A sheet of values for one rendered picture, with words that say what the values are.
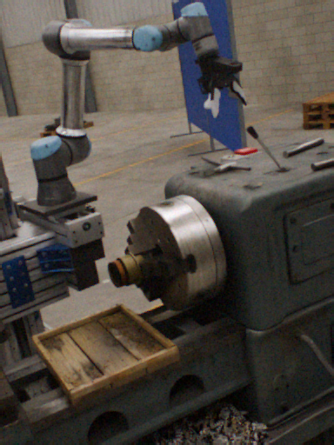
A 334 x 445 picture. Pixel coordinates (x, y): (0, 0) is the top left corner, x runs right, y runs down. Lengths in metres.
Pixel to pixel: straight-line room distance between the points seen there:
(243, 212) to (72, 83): 0.92
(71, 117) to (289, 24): 10.98
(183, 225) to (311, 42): 11.29
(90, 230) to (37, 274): 0.26
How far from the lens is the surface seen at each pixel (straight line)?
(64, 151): 2.08
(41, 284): 2.08
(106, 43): 1.82
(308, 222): 1.58
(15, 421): 1.32
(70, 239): 1.96
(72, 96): 2.09
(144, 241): 1.56
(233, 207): 1.46
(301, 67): 12.80
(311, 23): 12.60
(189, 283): 1.45
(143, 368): 1.44
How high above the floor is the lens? 1.65
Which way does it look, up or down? 18 degrees down
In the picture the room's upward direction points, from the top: 9 degrees counter-clockwise
